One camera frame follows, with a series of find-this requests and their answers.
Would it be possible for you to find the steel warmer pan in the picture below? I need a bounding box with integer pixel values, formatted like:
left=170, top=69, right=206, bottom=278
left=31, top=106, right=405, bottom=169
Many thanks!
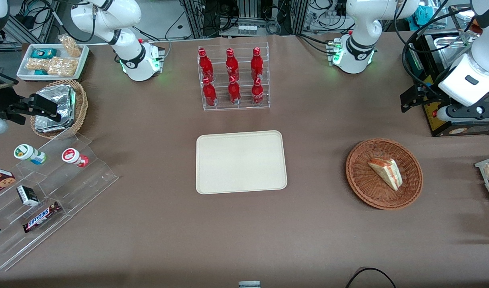
left=435, top=34, right=475, bottom=55

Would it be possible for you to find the green lid yogurt bottle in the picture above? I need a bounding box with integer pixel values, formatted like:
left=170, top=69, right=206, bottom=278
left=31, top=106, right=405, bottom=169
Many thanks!
left=14, top=144, right=47, bottom=165

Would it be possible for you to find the clear bag of nuts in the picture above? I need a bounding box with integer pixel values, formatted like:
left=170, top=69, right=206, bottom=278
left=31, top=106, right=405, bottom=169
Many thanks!
left=58, top=34, right=82, bottom=58
left=26, top=58, right=50, bottom=72
left=47, top=57, right=79, bottom=77

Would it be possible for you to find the black table cable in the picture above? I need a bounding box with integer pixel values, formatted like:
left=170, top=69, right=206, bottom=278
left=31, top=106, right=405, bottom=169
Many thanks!
left=345, top=267, right=397, bottom=288

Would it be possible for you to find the red cola bottle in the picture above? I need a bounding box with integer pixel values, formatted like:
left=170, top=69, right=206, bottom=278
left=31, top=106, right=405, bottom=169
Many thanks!
left=202, top=77, right=218, bottom=107
left=251, top=77, right=265, bottom=106
left=225, top=48, right=240, bottom=82
left=198, top=48, right=214, bottom=83
left=228, top=75, right=242, bottom=106
left=251, top=47, right=265, bottom=81

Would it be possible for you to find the small black white box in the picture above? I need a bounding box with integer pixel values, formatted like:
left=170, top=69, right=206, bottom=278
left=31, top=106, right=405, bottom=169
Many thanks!
left=16, top=185, right=40, bottom=207

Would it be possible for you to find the silver foil wrapped package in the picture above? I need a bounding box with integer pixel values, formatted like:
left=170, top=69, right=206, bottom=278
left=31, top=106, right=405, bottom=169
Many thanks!
left=34, top=114, right=75, bottom=134
left=35, top=84, right=76, bottom=120

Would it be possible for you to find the triangular sandwich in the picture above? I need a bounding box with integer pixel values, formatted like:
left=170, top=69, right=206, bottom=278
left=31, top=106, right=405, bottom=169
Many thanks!
left=368, top=158, right=403, bottom=191

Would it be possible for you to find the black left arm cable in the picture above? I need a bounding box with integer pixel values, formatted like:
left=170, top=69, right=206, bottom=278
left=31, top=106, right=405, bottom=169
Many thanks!
left=393, top=0, right=474, bottom=97

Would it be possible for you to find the beige rectangular serving tray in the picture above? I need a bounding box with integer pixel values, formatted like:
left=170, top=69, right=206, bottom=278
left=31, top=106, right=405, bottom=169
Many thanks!
left=195, top=130, right=288, bottom=195

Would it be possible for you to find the clear acrylic stepped shelf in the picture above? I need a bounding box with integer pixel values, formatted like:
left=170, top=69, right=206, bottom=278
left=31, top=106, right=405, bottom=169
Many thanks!
left=0, top=133, right=120, bottom=273

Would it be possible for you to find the light tan wicker basket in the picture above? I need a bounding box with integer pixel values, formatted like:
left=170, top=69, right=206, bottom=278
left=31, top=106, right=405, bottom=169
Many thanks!
left=30, top=80, right=89, bottom=140

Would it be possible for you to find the snickers chocolate bar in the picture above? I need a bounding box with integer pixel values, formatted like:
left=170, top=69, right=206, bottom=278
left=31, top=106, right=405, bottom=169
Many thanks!
left=22, top=201, right=62, bottom=234

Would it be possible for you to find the round brown wicker basket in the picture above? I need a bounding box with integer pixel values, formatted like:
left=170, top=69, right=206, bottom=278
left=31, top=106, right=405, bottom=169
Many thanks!
left=345, top=138, right=424, bottom=211

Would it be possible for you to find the red lid yogurt bottle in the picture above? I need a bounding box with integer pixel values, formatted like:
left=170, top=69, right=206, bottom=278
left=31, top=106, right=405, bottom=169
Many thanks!
left=61, top=148, right=90, bottom=168

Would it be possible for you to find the clear acrylic snack tray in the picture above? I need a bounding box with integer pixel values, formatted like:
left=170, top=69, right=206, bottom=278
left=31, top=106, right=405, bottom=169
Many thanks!
left=474, top=155, right=489, bottom=221

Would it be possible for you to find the teal plastic bag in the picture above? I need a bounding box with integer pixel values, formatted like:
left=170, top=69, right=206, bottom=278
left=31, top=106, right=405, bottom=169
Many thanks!
left=414, top=5, right=438, bottom=25

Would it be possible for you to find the clear acrylic bottle rack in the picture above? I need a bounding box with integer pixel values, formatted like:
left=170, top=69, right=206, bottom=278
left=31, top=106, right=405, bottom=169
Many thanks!
left=197, top=42, right=271, bottom=112

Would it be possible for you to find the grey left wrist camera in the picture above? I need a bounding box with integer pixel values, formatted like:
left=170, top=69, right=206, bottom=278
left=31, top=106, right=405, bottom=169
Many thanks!
left=437, top=103, right=489, bottom=122

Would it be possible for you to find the aluminium equipment rack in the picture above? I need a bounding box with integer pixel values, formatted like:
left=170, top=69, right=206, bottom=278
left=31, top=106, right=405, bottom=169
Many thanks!
left=180, top=0, right=310, bottom=39

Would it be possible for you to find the white rectangular snack tray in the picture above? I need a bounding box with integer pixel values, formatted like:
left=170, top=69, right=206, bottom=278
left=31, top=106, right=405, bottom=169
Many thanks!
left=16, top=43, right=90, bottom=83

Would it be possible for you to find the black food warmer machine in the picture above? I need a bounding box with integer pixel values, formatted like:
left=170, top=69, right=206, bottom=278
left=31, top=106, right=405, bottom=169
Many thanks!
left=404, top=30, right=489, bottom=138

